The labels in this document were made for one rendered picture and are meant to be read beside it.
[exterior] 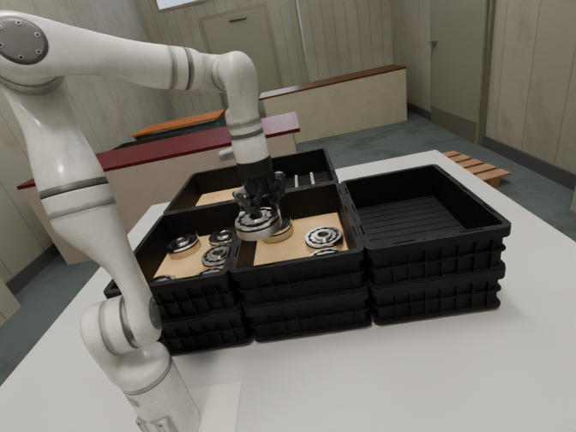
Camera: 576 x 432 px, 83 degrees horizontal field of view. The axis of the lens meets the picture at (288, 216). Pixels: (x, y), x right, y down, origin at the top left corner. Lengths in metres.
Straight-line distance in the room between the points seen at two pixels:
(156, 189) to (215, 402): 2.25
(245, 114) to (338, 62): 5.97
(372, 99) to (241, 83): 4.66
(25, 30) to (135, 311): 0.41
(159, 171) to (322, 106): 3.02
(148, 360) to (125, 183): 2.38
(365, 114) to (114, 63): 4.83
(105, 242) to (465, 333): 0.74
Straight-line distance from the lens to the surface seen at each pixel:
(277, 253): 0.93
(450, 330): 0.86
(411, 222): 0.99
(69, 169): 0.56
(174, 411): 0.72
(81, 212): 0.55
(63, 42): 0.58
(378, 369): 0.78
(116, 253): 0.56
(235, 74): 0.64
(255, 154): 0.68
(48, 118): 0.62
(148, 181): 2.87
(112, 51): 0.59
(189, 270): 0.99
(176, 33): 7.66
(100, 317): 0.59
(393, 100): 5.35
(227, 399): 0.81
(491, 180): 3.09
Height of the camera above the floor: 1.33
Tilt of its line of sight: 27 degrees down
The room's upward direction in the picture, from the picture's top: 13 degrees counter-clockwise
